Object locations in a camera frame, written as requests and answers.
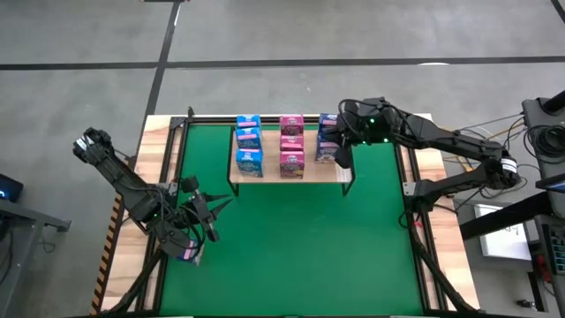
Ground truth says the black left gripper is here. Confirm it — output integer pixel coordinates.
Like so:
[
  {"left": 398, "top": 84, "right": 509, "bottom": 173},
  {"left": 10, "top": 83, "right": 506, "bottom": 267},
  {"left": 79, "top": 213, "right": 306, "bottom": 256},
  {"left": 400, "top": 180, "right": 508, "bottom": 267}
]
[{"left": 181, "top": 175, "right": 234, "bottom": 243}]

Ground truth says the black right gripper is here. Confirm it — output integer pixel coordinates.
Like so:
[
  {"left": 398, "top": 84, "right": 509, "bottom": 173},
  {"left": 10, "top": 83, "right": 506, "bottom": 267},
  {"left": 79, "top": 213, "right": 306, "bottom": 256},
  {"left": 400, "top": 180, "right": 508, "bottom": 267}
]
[{"left": 334, "top": 99, "right": 370, "bottom": 170}]

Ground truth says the navy Frosted Flakes cereal box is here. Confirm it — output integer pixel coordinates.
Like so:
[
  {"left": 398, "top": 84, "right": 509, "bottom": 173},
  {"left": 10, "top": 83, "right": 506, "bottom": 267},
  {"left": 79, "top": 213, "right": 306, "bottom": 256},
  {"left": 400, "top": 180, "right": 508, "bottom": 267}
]
[
  {"left": 178, "top": 240, "right": 205, "bottom": 267},
  {"left": 313, "top": 132, "right": 340, "bottom": 164},
  {"left": 318, "top": 113, "right": 339, "bottom": 133}
]

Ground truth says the blue Rice Krispies cereal box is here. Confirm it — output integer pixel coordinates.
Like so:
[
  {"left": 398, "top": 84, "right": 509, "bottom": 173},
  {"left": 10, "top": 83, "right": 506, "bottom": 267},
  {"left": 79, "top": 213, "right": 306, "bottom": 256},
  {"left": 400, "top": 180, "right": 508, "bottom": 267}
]
[
  {"left": 236, "top": 148, "right": 265, "bottom": 178},
  {"left": 236, "top": 115, "right": 262, "bottom": 130},
  {"left": 236, "top": 126, "right": 263, "bottom": 151}
]

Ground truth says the magenta Raisin Bran cereal box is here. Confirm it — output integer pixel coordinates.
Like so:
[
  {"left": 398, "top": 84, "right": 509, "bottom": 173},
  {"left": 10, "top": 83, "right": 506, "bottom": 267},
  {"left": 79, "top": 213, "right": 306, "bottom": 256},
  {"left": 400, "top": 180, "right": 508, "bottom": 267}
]
[
  {"left": 280, "top": 134, "right": 305, "bottom": 153},
  {"left": 279, "top": 150, "right": 306, "bottom": 179},
  {"left": 279, "top": 114, "right": 305, "bottom": 136}
]

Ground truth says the green table mat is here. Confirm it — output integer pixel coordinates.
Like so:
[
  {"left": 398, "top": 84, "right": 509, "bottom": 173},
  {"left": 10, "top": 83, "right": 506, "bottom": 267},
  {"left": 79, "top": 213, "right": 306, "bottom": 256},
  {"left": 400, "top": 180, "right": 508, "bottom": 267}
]
[{"left": 159, "top": 123, "right": 425, "bottom": 317}]

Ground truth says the black orange hazard tape strip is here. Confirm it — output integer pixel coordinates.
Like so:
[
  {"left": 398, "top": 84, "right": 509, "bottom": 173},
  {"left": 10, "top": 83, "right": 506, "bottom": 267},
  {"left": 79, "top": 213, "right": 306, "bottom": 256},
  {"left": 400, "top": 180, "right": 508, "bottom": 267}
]
[{"left": 90, "top": 197, "right": 123, "bottom": 315}]

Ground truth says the black metal beam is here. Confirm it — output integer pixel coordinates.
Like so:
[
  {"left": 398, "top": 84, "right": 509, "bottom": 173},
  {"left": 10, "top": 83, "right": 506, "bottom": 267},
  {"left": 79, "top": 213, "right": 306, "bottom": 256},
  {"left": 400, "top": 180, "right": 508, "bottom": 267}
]
[{"left": 458, "top": 190, "right": 565, "bottom": 242}]

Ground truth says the grey equipment cart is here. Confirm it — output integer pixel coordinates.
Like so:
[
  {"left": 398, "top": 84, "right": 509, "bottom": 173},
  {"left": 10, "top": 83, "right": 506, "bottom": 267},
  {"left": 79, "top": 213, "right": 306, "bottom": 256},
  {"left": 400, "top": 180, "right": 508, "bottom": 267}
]
[{"left": 521, "top": 90, "right": 565, "bottom": 182}]

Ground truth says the grey metal desk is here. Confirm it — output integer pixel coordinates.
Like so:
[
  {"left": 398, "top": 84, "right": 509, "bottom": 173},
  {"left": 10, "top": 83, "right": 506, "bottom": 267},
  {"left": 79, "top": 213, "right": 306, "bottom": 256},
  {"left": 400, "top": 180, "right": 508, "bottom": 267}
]
[{"left": 0, "top": 198, "right": 72, "bottom": 318}]

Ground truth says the white board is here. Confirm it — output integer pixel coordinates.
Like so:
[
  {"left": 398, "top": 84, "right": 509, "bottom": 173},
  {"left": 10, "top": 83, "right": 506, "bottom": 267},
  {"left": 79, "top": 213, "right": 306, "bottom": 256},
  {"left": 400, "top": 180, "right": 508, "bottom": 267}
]
[{"left": 474, "top": 203, "right": 533, "bottom": 261}]

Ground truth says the dark device with blue light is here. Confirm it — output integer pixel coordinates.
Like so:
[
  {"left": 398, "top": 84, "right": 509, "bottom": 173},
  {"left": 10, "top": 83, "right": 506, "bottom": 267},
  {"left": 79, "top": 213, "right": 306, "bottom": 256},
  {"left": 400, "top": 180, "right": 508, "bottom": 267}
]
[{"left": 0, "top": 173, "right": 24, "bottom": 203}]

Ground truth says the tablet with blue screen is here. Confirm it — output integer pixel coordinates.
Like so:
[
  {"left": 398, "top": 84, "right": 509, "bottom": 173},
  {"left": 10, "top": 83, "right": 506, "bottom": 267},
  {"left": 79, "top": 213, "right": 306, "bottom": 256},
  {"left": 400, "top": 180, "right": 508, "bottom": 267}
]
[{"left": 536, "top": 173, "right": 565, "bottom": 194}]

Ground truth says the black control keypad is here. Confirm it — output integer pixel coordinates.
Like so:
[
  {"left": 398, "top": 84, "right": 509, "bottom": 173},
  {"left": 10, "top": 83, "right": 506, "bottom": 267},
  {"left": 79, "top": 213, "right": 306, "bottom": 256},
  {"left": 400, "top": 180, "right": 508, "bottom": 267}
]
[{"left": 540, "top": 214, "right": 565, "bottom": 277}]

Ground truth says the wooden shelf with black frame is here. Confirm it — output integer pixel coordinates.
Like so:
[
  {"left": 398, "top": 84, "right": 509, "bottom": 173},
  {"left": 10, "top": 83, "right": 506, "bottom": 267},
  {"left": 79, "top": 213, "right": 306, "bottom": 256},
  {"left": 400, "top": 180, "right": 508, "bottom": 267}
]
[{"left": 227, "top": 125, "right": 357, "bottom": 199}]

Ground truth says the black aluminium table frame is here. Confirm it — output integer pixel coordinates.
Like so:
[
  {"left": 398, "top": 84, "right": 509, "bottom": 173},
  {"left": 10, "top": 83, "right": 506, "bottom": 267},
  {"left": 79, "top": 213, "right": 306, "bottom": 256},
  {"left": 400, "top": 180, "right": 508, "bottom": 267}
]
[{"left": 94, "top": 113, "right": 482, "bottom": 318}]

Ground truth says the coiled black cable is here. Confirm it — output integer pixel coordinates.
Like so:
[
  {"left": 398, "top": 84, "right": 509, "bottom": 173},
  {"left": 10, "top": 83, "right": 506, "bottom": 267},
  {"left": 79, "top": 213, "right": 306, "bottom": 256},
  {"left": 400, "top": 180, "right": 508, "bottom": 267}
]
[{"left": 524, "top": 125, "right": 565, "bottom": 160}]

